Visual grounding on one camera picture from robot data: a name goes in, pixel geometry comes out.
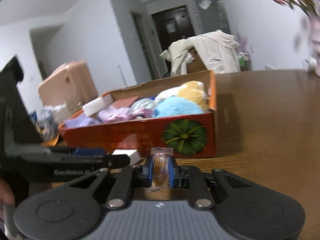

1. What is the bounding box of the white sponge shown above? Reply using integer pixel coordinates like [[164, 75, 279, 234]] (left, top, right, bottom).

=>
[[82, 95, 114, 118]]

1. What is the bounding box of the small white door notice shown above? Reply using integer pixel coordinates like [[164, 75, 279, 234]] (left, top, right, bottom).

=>
[[165, 21, 177, 34]]

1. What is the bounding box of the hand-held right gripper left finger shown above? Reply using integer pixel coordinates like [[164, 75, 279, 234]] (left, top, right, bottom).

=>
[[69, 155, 154, 209]]

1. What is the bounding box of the white rectangular block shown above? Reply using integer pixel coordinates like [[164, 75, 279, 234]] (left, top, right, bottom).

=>
[[112, 149, 141, 166]]

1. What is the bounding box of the person's left hand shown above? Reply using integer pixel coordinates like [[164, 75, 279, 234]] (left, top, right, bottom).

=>
[[0, 177, 15, 205]]

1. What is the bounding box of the purple fluffy cloth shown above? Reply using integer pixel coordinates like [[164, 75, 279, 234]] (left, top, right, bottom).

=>
[[64, 116, 102, 128]]

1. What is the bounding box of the grey refrigerator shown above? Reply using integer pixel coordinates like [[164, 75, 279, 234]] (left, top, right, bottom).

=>
[[192, 0, 231, 37]]

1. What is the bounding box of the pink ribbed suitcase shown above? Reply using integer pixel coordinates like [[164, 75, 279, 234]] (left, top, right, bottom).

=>
[[37, 60, 99, 116]]

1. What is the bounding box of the orange cardboard box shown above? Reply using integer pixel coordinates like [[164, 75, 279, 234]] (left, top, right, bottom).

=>
[[58, 70, 218, 159]]

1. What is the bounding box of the candy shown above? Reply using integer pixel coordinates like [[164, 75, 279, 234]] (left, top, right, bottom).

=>
[[150, 147, 174, 189]]

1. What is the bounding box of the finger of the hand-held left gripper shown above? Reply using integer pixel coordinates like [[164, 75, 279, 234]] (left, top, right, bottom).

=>
[[100, 154, 131, 169], [49, 146, 108, 157]]

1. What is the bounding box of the white and yellow plush toy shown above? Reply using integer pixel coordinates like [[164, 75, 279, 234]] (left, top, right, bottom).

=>
[[155, 80, 209, 112]]

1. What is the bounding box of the wooden chair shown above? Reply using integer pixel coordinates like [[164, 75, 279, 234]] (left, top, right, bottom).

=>
[[186, 47, 209, 74]]

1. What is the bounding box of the blue plush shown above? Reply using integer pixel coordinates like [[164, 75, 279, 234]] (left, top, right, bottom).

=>
[[152, 96, 205, 118]]

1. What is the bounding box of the white paper note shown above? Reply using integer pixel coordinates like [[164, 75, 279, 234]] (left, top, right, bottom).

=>
[[197, 0, 213, 10]]

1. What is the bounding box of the lilac satin scrunchie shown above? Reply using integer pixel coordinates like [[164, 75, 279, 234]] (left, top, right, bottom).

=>
[[130, 97, 157, 119]]

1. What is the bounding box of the dark entrance door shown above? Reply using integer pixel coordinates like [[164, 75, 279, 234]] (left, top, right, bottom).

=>
[[151, 5, 196, 53]]

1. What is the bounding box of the beige coat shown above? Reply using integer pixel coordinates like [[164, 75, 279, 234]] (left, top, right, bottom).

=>
[[159, 29, 242, 77]]

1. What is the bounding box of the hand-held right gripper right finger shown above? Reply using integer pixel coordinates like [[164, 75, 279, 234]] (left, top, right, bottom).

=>
[[167, 156, 253, 209]]

